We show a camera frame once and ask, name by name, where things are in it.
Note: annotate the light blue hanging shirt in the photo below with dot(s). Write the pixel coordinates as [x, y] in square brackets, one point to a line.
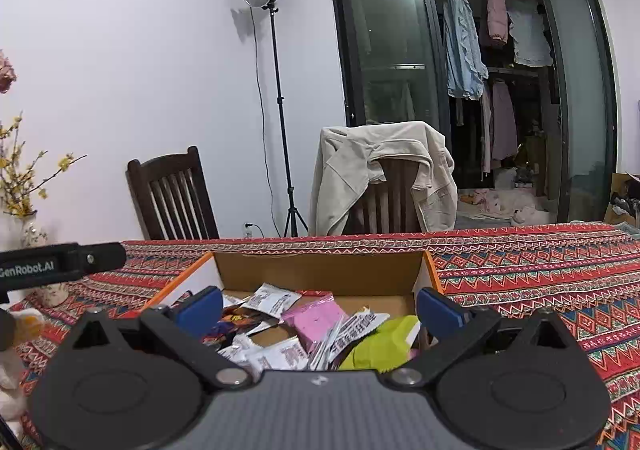
[466, 71]

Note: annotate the white snack packet left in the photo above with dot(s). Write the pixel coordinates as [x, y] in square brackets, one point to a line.
[288, 355]

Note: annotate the cardboard box on floor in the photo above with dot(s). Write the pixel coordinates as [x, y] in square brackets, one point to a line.
[623, 204]

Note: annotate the colourful patterned tablecloth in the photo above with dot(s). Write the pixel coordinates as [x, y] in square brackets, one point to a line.
[587, 272]

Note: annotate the yellow flower branches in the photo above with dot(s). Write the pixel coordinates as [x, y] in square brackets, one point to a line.
[20, 184]

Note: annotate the green snack packet in box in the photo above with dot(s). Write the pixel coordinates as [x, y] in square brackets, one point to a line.
[389, 346]

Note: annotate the pink artificial roses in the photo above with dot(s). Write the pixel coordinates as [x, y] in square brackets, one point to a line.
[7, 74]

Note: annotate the dark wooden chair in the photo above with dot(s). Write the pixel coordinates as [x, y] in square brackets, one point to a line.
[171, 198]

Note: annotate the beige jacket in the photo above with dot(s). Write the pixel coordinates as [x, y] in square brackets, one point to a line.
[350, 161]

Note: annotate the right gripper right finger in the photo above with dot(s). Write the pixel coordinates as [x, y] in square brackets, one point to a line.
[460, 333]

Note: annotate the white snack packet centre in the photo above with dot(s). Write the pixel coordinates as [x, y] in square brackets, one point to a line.
[271, 301]

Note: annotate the red blue snack bag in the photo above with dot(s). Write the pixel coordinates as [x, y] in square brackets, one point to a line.
[234, 320]

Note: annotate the floral white vase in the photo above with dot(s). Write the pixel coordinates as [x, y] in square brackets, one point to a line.
[34, 237]

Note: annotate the white gold snack packet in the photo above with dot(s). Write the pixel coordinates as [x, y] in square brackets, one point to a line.
[344, 332]

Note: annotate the chair with beige jacket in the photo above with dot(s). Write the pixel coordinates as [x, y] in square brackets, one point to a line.
[387, 206]

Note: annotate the white hanging garment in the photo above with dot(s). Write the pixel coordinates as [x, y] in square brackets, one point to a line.
[531, 48]

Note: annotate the pink snack packet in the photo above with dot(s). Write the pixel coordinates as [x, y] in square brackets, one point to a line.
[312, 320]

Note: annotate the dark sliding wardrobe door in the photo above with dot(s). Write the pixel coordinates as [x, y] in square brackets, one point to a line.
[392, 62]

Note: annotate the pink hanging garment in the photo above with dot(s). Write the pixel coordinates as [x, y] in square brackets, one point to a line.
[497, 22]

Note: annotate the black light stand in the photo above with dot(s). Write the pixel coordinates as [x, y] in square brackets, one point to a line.
[293, 218]

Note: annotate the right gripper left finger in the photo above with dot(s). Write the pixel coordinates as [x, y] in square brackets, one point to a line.
[180, 330]

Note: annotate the red orange cardboard box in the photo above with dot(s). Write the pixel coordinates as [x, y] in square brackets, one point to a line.
[384, 283]

